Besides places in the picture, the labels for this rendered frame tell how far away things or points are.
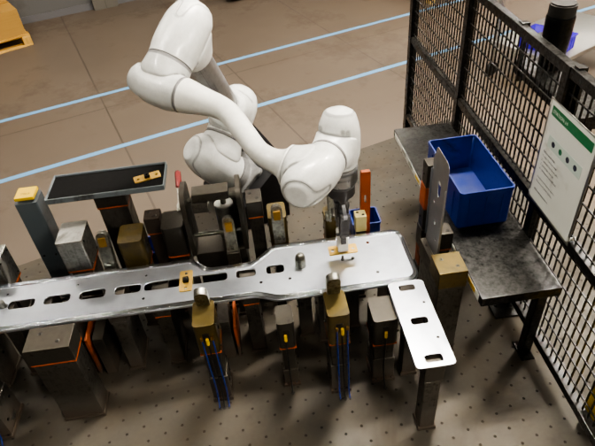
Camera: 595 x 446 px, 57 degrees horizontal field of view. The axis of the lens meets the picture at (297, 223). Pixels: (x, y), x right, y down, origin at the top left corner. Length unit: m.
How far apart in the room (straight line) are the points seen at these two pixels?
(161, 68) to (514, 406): 1.36
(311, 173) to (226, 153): 0.95
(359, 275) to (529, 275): 0.46
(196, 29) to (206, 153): 0.59
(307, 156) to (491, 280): 0.64
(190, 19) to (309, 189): 0.66
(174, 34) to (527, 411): 1.43
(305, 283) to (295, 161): 0.46
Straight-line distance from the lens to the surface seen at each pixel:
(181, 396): 1.77
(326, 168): 1.23
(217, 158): 2.10
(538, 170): 1.63
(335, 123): 1.31
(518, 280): 1.60
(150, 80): 1.59
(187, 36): 1.61
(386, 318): 1.51
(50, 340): 1.60
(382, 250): 1.67
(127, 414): 1.79
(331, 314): 1.43
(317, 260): 1.64
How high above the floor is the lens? 2.13
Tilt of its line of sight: 40 degrees down
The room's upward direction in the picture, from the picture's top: 5 degrees counter-clockwise
